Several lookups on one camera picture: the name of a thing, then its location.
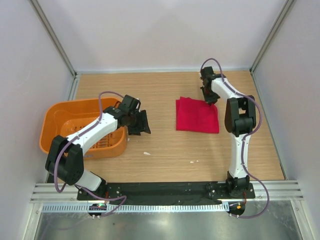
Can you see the white slotted cable duct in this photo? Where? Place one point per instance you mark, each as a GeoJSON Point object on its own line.
{"type": "Point", "coordinates": [101, 208]}

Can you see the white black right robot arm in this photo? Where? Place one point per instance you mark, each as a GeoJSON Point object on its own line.
{"type": "Point", "coordinates": [239, 121]}

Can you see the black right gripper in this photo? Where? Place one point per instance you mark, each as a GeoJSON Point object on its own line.
{"type": "Point", "coordinates": [210, 100]}

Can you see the aluminium frame rail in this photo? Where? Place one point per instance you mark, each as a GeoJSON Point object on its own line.
{"type": "Point", "coordinates": [274, 190]}

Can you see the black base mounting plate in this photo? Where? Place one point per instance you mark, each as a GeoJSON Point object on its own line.
{"type": "Point", "coordinates": [173, 193]}

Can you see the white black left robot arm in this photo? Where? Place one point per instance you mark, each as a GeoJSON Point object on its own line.
{"type": "Point", "coordinates": [65, 159]}

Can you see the red t shirt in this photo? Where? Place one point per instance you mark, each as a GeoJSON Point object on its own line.
{"type": "Point", "coordinates": [193, 115]}

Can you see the orange plastic basket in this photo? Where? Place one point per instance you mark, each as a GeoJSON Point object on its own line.
{"type": "Point", "coordinates": [68, 117]}

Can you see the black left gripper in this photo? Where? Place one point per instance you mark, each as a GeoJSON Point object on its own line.
{"type": "Point", "coordinates": [143, 126]}

